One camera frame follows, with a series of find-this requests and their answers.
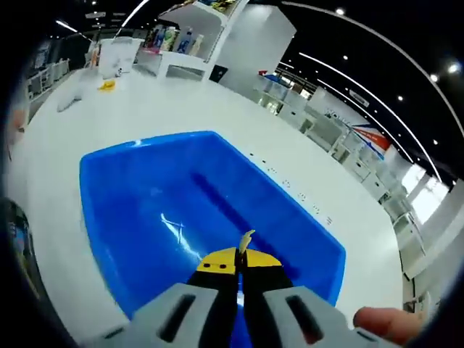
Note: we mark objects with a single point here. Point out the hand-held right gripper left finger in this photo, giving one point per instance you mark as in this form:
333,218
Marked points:
170,311

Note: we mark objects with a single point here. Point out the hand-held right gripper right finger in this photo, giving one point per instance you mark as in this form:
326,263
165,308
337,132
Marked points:
290,311

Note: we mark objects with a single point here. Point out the yellow potato chip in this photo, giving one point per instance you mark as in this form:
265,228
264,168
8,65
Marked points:
245,241

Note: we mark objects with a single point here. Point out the blue plastic box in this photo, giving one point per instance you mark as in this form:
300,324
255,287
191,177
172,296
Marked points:
152,195

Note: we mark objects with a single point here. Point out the dark green chip container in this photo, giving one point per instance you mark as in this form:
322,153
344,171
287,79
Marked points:
18,250

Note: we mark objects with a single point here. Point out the person's right hand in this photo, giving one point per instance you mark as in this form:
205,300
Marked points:
388,324

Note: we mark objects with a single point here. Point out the row of white desks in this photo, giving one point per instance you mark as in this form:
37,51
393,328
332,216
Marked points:
326,123

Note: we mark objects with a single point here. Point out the small white object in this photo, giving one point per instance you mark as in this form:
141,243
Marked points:
70,99

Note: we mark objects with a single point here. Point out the small yellow object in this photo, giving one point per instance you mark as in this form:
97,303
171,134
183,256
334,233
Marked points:
107,85

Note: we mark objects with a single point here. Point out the white storage bin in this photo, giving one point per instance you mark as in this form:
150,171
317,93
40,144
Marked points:
117,58

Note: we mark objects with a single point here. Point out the cream bottle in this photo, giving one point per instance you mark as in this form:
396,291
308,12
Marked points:
198,45

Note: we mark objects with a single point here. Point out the blue white bottle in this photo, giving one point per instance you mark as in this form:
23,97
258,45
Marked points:
185,41

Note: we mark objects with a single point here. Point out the green drink bottle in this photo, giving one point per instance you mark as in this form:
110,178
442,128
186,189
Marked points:
169,39

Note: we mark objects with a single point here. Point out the white shelf unit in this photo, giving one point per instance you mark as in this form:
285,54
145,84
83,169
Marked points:
250,40

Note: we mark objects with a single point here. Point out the blue drink carton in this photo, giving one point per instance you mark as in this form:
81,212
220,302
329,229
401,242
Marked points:
155,37

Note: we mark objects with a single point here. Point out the blue yellow snack packet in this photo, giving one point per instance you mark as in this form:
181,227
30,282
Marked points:
222,4

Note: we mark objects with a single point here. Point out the blue orange wall banner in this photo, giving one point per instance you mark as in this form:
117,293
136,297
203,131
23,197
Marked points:
373,141

